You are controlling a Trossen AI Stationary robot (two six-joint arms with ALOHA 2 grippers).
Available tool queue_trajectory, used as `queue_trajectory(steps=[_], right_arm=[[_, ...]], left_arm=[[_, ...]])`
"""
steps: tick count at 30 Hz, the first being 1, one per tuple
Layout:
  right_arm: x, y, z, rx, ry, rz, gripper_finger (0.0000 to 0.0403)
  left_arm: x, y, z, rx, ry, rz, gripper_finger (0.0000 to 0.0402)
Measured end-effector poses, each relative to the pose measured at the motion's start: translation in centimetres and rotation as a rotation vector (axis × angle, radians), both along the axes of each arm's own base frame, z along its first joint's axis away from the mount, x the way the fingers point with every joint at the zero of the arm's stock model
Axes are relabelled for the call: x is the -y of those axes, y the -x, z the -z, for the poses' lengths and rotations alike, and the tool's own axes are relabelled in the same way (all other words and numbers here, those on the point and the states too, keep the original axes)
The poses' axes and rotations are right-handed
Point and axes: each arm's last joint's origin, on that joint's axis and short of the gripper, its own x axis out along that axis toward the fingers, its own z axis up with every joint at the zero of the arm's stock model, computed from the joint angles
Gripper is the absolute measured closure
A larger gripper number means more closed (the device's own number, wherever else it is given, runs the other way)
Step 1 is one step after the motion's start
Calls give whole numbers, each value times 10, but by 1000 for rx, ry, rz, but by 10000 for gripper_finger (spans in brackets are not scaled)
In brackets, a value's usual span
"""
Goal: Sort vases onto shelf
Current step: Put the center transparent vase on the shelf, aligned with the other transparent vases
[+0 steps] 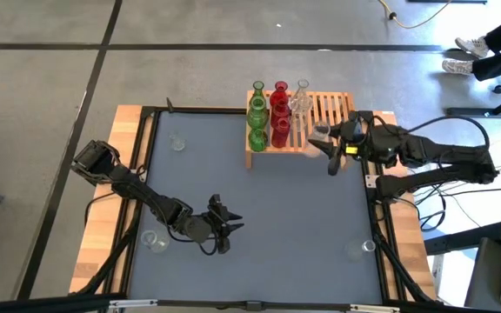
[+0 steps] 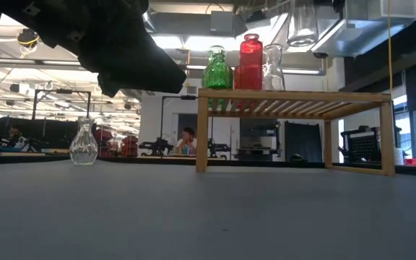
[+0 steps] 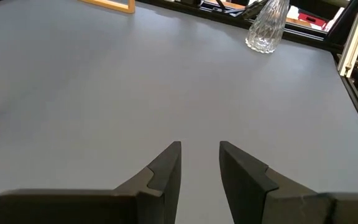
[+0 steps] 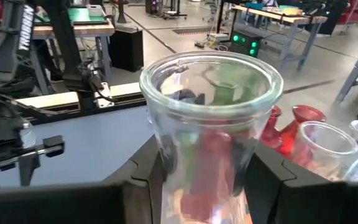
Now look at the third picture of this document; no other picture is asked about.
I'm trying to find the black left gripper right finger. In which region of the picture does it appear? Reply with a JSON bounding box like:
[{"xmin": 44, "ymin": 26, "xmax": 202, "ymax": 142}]
[{"xmin": 219, "ymin": 141, "xmax": 358, "ymax": 224}]

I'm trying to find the aluminium extrusion bar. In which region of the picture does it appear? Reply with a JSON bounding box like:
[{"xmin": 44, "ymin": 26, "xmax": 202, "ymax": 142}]
[{"xmin": 337, "ymin": 0, "xmax": 358, "ymax": 78}]

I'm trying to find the clear diamond-cut glass vase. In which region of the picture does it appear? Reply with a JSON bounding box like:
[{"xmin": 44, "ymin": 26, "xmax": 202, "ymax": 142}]
[{"xmin": 245, "ymin": 0, "xmax": 291, "ymax": 54}]

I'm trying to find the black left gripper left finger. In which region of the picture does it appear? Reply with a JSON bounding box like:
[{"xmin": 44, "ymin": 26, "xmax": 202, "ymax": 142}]
[{"xmin": 0, "ymin": 141, "xmax": 182, "ymax": 224}]

